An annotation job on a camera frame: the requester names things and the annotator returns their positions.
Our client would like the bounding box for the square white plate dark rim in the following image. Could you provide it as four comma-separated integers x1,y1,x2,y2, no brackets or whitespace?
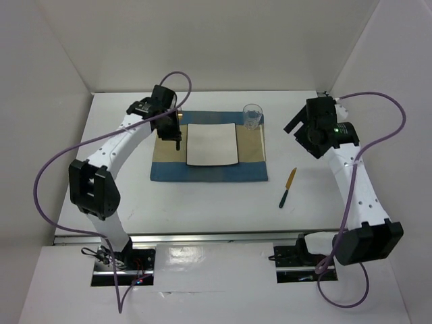
186,123,239,167

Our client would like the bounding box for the blue beige white cloth placemat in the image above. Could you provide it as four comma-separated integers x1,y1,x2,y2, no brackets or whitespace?
150,111,268,182

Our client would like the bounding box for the clear plastic cup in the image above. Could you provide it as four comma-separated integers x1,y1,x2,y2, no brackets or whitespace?
243,103,263,130

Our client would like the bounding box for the gold knife green handle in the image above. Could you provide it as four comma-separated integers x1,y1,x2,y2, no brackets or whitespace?
278,167,297,209

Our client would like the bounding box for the gold fork green handle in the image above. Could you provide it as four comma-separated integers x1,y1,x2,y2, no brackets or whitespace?
175,111,183,151

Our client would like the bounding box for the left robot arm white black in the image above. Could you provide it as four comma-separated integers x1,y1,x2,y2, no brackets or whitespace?
68,85,182,269

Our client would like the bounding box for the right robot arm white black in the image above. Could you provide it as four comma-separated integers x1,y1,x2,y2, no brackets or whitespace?
284,97,404,267

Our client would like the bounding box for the right side aluminium rail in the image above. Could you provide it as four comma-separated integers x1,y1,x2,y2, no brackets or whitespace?
317,90,369,230

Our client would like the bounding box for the aluminium rail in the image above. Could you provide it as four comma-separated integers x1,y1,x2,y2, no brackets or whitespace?
317,90,369,230
53,228,371,246

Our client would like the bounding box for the front aluminium rail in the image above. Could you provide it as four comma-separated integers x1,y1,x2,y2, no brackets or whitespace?
53,228,371,246

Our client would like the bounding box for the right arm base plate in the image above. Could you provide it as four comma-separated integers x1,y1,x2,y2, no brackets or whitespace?
268,234,338,284

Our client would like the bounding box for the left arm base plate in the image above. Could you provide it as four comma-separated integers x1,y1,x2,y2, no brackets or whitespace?
81,247,156,287

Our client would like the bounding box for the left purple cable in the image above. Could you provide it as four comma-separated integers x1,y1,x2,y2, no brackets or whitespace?
32,71,192,314

